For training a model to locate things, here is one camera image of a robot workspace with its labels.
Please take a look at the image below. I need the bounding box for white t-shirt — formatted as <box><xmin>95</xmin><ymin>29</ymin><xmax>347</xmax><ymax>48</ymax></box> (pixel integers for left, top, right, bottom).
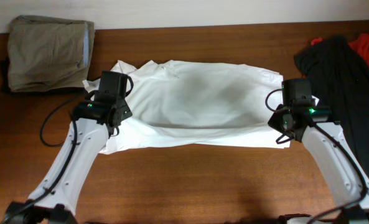
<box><xmin>82</xmin><ymin>59</ymin><xmax>291</xmax><ymax>155</ymax></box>

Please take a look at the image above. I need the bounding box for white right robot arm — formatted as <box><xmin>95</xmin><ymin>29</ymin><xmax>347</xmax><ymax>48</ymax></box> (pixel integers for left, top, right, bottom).
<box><xmin>268</xmin><ymin>105</ymin><xmax>369</xmax><ymax>223</ymax></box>

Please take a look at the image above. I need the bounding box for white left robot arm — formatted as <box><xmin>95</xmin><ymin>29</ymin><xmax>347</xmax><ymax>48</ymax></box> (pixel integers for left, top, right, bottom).
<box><xmin>2</xmin><ymin>97</ymin><xmax>132</xmax><ymax>223</ymax></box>

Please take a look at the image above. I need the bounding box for black garment pile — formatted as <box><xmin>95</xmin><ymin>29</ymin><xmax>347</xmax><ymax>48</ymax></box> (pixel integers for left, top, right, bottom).
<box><xmin>294</xmin><ymin>36</ymin><xmax>369</xmax><ymax>178</ymax></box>

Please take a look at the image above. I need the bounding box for folded olive green garment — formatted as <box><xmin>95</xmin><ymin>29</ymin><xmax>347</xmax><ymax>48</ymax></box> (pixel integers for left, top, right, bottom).
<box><xmin>7</xmin><ymin>16</ymin><xmax>95</xmax><ymax>93</ymax></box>

